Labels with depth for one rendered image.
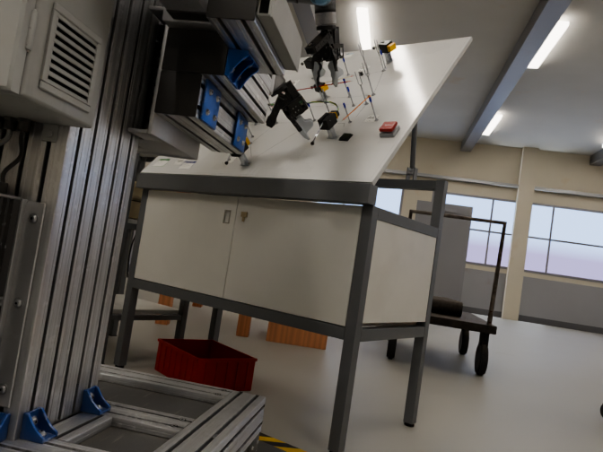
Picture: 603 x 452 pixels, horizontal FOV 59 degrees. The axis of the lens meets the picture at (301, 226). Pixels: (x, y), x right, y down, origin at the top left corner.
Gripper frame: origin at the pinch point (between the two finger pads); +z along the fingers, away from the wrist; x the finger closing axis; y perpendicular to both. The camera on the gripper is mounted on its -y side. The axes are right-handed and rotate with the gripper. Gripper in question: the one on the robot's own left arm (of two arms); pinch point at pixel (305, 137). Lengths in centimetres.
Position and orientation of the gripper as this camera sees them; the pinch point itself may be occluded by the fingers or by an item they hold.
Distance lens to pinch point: 196.3
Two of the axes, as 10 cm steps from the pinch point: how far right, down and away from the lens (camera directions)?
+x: -0.2, -3.8, 9.3
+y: 8.2, -5.4, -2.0
